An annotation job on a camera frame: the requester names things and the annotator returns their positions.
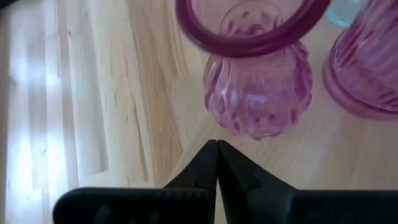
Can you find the small round clear vase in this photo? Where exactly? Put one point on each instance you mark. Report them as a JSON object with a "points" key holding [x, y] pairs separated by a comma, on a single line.
{"points": [[342, 12]]}

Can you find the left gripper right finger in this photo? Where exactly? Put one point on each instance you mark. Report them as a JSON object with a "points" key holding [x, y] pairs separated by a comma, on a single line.
{"points": [[242, 180]]}

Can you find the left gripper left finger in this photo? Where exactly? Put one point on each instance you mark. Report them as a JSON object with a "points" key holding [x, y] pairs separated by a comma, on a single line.
{"points": [[199, 174]]}

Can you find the tall pink glass vase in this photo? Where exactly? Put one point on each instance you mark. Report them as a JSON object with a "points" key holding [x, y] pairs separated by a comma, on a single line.
{"points": [[367, 62]]}

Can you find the pink scalloped glass vase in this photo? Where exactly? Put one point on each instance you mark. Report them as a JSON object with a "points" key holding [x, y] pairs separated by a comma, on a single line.
{"points": [[258, 93]]}

